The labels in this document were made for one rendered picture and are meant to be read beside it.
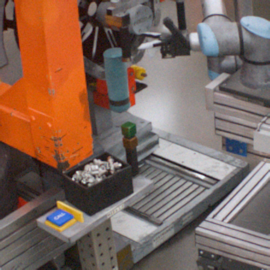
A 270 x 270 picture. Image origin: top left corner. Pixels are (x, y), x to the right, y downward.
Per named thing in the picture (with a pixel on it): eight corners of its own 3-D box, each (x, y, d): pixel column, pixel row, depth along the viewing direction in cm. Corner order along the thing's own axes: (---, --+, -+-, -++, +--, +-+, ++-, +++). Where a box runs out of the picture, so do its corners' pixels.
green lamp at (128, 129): (129, 130, 281) (128, 120, 279) (137, 133, 278) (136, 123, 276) (121, 135, 278) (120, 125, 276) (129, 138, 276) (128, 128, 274)
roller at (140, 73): (103, 64, 364) (102, 53, 361) (150, 79, 346) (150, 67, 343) (94, 69, 360) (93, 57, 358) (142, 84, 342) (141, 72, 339)
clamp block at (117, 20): (114, 20, 300) (113, 8, 297) (131, 23, 294) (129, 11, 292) (105, 24, 297) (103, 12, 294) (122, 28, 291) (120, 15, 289)
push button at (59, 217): (61, 213, 268) (59, 207, 267) (75, 220, 264) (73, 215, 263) (46, 222, 264) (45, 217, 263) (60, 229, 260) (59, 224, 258)
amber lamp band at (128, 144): (130, 142, 283) (129, 132, 281) (138, 146, 281) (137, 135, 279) (122, 147, 281) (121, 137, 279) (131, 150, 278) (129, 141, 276)
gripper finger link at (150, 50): (143, 61, 291) (163, 55, 295) (141, 47, 288) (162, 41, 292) (138, 59, 293) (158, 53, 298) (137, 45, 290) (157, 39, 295)
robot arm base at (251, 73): (287, 76, 264) (286, 52, 259) (269, 93, 254) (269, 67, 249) (251, 67, 272) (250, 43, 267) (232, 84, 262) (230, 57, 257)
